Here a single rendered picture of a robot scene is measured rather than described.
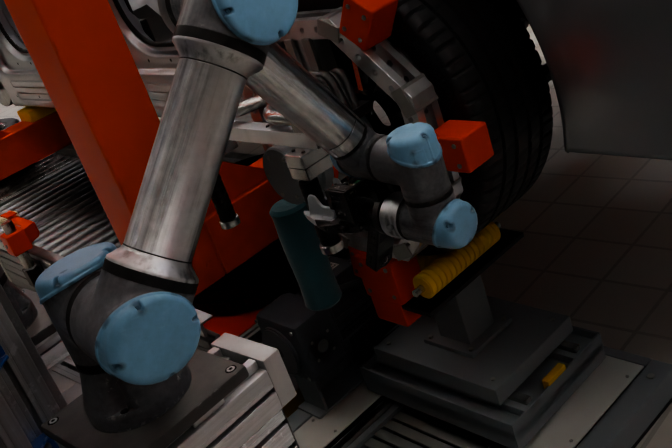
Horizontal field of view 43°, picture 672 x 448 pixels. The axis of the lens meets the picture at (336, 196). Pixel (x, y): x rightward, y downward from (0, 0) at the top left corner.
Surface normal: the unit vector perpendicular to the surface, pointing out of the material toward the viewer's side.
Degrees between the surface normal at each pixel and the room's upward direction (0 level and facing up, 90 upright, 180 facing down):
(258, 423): 90
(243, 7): 84
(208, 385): 0
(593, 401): 0
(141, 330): 96
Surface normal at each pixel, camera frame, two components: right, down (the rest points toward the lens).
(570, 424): -0.31, -0.87
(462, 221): 0.65, 0.11
